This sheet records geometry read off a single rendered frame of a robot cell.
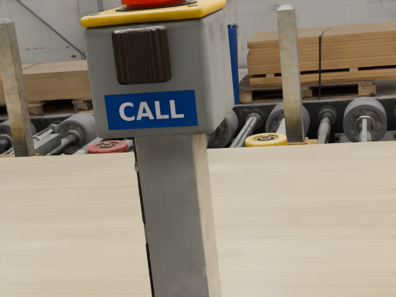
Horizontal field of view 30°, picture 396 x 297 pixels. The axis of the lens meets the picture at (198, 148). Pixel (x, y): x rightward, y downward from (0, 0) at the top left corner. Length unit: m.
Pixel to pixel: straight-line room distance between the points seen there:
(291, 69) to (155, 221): 1.09
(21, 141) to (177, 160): 1.30
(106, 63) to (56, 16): 7.84
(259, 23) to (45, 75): 2.25
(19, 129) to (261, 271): 0.98
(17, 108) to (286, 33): 0.62
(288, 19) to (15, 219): 0.69
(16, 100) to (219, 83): 1.30
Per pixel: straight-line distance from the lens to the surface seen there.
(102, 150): 1.46
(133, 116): 0.41
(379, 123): 1.92
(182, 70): 0.40
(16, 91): 1.70
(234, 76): 6.13
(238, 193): 1.12
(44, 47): 8.35
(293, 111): 1.54
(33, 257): 0.98
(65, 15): 8.21
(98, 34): 0.41
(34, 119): 2.28
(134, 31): 0.40
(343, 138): 2.04
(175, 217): 0.45
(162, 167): 0.44
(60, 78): 6.90
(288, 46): 1.51
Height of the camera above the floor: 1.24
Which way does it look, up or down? 14 degrees down
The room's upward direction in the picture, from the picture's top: 6 degrees counter-clockwise
